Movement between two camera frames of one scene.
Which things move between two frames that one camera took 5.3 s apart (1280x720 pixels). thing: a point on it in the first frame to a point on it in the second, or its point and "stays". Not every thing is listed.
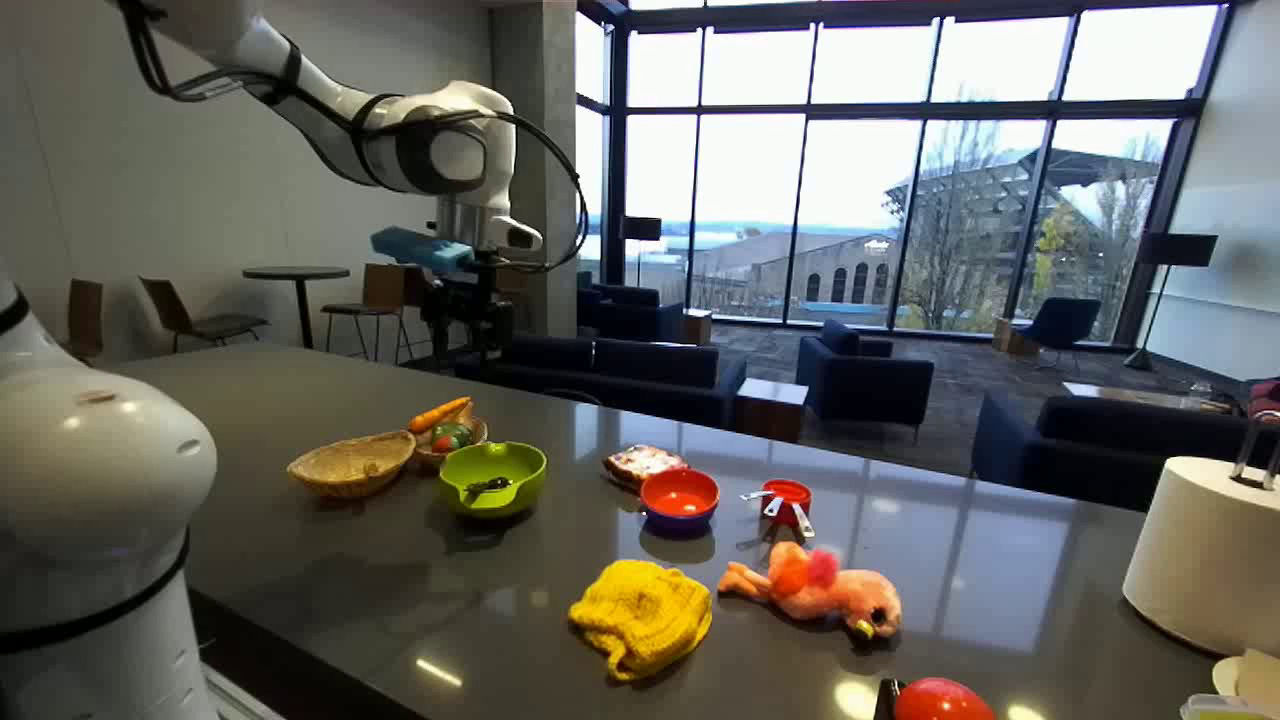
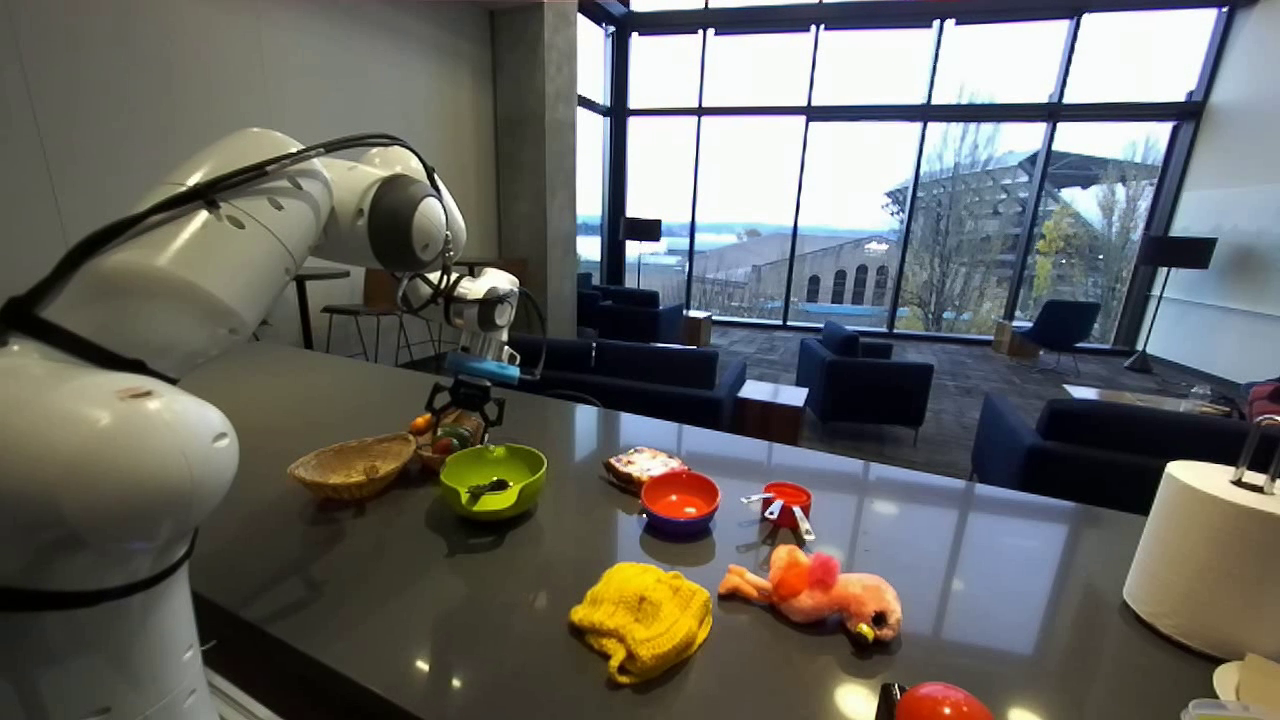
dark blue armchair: x=863 y=377 stays
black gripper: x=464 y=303 to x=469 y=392
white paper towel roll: x=1204 y=558 stays
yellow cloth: x=641 y=614 stays
